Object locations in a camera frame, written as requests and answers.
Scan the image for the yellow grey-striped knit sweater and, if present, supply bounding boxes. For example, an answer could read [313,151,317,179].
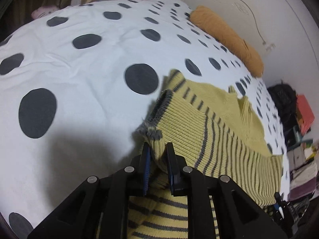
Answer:
[128,69,283,238]

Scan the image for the white and purple bag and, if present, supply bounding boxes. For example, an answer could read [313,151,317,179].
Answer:
[289,161,318,201]

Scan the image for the white storage drawer unit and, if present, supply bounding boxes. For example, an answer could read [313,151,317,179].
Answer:
[287,146,306,171]

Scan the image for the black fluffy bag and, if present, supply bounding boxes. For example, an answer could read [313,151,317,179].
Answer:
[268,83,297,131]

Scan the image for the white black-dotted bed cover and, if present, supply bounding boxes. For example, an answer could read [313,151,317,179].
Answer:
[1,0,290,238]

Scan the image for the orange fuzzy pillow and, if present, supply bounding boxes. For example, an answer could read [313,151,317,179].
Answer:
[190,5,264,78]

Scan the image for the pink plush toy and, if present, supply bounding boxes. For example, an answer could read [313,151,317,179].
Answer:
[31,5,59,20]

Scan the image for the white charging cable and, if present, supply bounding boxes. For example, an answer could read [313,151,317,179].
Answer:
[194,0,276,53]

